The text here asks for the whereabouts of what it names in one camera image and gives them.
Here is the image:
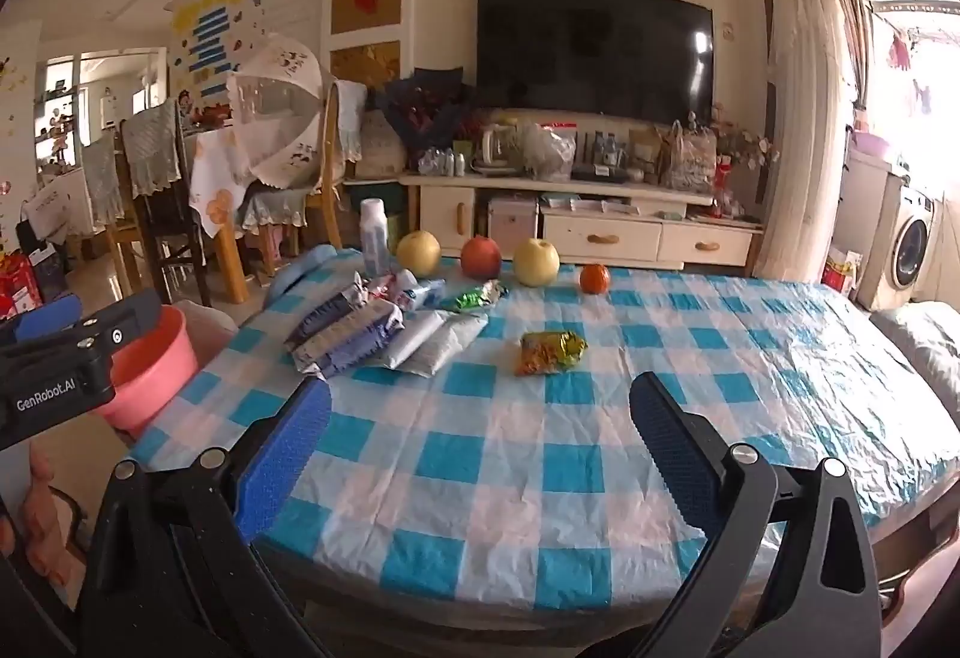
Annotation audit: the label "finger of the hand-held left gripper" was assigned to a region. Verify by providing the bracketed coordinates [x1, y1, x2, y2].
[0, 293, 83, 350]
[79, 304, 162, 356]

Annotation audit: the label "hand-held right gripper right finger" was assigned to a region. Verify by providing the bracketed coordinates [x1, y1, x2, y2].
[628, 371, 882, 658]

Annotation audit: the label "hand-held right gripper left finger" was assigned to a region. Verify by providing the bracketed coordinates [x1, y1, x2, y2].
[79, 377, 332, 658]

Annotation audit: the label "pink plastic basin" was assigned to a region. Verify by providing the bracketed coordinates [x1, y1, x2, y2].
[94, 305, 200, 438]

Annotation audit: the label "blue white carton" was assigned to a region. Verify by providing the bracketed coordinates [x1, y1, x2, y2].
[294, 298, 406, 380]
[285, 287, 362, 351]

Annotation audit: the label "grey white printed packet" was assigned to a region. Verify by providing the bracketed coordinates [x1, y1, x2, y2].
[375, 311, 488, 378]

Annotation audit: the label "person's left hand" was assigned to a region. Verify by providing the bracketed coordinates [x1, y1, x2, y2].
[0, 439, 82, 584]

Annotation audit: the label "red gift box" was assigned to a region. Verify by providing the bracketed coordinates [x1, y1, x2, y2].
[0, 253, 42, 322]

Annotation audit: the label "dark blue box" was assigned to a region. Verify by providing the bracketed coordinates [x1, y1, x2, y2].
[15, 240, 70, 301]

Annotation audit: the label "white paper bag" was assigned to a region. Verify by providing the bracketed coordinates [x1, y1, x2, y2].
[21, 188, 74, 247]

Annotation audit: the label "blue white checkered tablecloth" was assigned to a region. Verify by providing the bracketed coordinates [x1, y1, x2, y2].
[127, 249, 960, 610]

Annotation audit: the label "yellow green snack wrapper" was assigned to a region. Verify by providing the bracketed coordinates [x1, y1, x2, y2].
[516, 330, 588, 377]

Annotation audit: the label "white orange print tablecloth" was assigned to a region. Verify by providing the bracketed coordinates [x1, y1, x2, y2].
[187, 125, 260, 241]

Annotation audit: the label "light blue plastic chair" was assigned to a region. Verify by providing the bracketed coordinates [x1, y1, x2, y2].
[268, 244, 340, 301]

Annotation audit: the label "red white snack wrapper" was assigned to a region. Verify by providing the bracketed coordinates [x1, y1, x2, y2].
[352, 273, 398, 308]

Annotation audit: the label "blue white crumpled wrapper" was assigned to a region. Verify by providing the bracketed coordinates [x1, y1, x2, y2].
[397, 275, 447, 312]

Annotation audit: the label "cream television cabinet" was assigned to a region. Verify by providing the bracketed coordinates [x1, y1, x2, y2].
[401, 170, 766, 271]

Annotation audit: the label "white plastic bottle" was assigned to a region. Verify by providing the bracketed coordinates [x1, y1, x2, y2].
[360, 199, 392, 280]

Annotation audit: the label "yellow pear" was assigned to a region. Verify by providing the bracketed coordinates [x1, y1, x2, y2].
[396, 229, 442, 278]
[513, 237, 560, 289]

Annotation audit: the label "green silver candy wrapper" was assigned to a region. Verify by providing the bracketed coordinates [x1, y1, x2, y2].
[439, 280, 509, 314]

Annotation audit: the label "light wooden chair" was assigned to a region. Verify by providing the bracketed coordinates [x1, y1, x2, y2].
[238, 79, 368, 273]

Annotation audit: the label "red apple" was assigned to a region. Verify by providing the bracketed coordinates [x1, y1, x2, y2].
[460, 236, 503, 280]

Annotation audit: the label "white mesh food cover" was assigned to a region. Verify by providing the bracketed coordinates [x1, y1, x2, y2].
[225, 32, 336, 190]

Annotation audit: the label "silver storage case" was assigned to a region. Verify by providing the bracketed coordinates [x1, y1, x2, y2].
[487, 197, 541, 244]

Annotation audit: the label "printed shopping bag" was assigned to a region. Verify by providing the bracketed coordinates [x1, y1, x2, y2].
[660, 120, 719, 191]

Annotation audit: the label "white washing machine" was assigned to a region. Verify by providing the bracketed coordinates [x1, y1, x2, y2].
[855, 167, 944, 313]

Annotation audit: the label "artificial blossom branch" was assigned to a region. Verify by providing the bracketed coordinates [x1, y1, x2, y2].
[712, 103, 782, 181]

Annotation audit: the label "white printed package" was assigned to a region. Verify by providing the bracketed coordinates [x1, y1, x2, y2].
[356, 109, 410, 179]

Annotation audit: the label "clear plastic bag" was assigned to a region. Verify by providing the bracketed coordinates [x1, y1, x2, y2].
[521, 122, 577, 181]

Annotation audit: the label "white electric kettle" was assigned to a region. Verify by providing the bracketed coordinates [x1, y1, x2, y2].
[480, 122, 524, 173]

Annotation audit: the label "lace covered standing air conditioner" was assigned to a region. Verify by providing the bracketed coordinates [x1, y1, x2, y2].
[763, 0, 845, 284]

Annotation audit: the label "dark wrapped flower bouquet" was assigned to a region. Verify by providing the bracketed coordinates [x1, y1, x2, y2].
[375, 69, 472, 158]

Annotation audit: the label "black television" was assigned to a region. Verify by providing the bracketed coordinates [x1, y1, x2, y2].
[477, 0, 715, 127]

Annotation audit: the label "striped curtain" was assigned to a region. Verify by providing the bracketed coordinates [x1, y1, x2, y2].
[832, 0, 878, 113]

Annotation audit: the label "colourful wall stickers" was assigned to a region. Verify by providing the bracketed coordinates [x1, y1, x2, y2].
[171, 0, 250, 100]

